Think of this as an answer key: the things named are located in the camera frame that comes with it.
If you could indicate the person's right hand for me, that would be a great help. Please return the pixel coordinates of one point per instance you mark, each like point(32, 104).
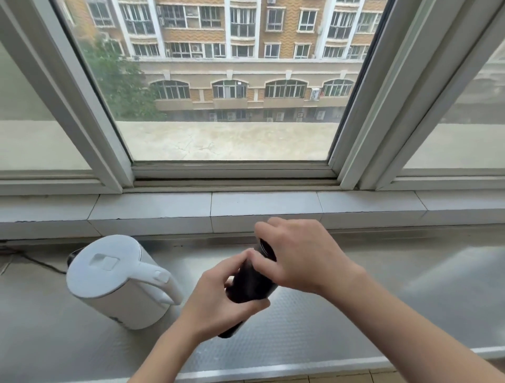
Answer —
point(307, 256)

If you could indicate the person's left hand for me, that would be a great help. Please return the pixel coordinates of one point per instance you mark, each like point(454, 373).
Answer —
point(207, 304)

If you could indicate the person's right thumb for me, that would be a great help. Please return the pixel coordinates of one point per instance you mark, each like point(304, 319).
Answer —
point(265, 262)

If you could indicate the person's left thumb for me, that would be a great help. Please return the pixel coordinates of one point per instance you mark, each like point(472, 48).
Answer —
point(252, 306)

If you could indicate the black thermos bottle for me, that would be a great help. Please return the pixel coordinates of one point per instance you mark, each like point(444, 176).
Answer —
point(252, 284)

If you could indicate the person's left forearm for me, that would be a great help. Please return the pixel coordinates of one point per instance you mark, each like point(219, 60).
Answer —
point(169, 357)

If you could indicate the person's right forearm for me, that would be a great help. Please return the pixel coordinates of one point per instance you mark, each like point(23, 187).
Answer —
point(402, 327)

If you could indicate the white tiled window sill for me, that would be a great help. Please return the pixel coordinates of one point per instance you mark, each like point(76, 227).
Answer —
point(252, 211)

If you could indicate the white electric kettle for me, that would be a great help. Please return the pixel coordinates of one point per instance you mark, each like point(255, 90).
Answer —
point(114, 284)

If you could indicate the black kettle base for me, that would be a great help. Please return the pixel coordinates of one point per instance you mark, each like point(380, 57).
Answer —
point(74, 256)

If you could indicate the brick apartment building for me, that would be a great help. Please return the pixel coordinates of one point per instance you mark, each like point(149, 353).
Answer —
point(244, 59)

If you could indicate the green tree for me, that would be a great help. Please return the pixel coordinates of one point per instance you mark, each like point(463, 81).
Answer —
point(118, 83)

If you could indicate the white sliding window frame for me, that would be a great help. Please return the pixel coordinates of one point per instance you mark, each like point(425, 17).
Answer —
point(232, 173)

